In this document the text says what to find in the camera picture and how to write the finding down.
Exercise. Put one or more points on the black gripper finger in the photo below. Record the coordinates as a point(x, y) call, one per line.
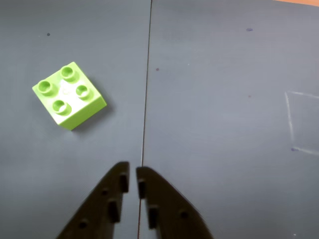
point(174, 219)
point(97, 211)

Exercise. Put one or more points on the green lego block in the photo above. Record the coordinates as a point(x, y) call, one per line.
point(67, 92)

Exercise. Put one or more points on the grey mat with chalk square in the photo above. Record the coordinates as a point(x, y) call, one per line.
point(224, 124)

